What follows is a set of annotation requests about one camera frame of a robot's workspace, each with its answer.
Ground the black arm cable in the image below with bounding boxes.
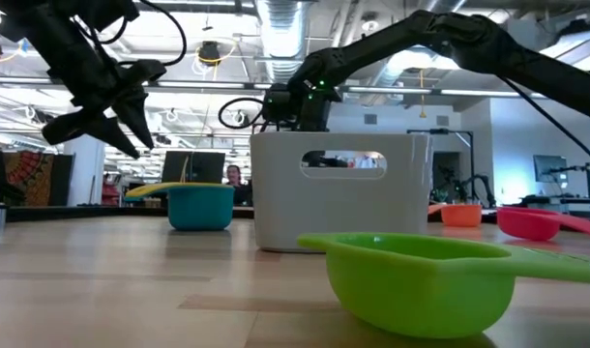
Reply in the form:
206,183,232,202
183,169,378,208
74,0,188,69
496,74,590,178

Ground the yellow camera cable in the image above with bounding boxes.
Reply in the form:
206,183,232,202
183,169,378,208
0,45,25,69
194,37,239,67

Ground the grey background monitor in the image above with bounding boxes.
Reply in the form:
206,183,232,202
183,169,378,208
533,154,569,184

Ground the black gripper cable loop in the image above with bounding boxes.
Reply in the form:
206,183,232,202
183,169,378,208
218,97,268,131

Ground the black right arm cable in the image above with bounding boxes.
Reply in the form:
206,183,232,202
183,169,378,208
496,74,590,178

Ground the yellow measuring cup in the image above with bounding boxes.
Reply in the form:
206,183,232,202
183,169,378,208
124,181,234,199

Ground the black metal stand frame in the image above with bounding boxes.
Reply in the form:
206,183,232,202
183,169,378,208
405,128,475,194

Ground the green measuring cup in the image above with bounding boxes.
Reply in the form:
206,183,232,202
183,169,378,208
297,231,590,339

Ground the background desk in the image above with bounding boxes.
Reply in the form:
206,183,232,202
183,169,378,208
519,193,590,214

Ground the large teal-blue measuring cup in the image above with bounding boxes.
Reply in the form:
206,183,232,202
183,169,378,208
124,185,236,232

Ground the black partition panel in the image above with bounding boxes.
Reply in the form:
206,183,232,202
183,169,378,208
47,154,75,208

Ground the person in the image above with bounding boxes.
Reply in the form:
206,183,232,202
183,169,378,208
225,164,252,207

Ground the black computer monitor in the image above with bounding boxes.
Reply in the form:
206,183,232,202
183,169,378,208
161,150,193,185
192,151,226,185

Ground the red measuring cup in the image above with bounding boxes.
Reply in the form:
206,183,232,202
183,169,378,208
496,206,590,243

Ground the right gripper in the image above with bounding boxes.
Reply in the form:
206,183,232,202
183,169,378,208
263,79,349,169

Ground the orange measuring cup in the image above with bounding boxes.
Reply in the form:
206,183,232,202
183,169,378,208
428,202,484,228

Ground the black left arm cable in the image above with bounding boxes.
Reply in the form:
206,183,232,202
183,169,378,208
74,0,188,69

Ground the overhead frame light bar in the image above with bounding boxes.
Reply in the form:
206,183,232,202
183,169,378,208
0,75,547,100

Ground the white pillar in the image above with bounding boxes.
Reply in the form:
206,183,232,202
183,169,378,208
64,108,106,208

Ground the red background chair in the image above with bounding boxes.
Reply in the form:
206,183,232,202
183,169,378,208
101,173,123,208

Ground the black table edge rail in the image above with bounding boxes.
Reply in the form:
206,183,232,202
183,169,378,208
0,205,590,224

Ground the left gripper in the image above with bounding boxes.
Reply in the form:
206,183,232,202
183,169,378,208
42,52,168,160

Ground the orange patterned tapestry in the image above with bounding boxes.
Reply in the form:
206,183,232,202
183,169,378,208
0,151,54,208

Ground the smooth silver ventilation duct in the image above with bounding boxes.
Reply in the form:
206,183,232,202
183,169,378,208
360,45,463,107

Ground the white plastic basket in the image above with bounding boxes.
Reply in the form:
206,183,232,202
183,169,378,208
250,130,434,253

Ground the ribbed silver ventilation duct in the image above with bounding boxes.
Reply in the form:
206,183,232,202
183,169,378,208
254,0,310,83

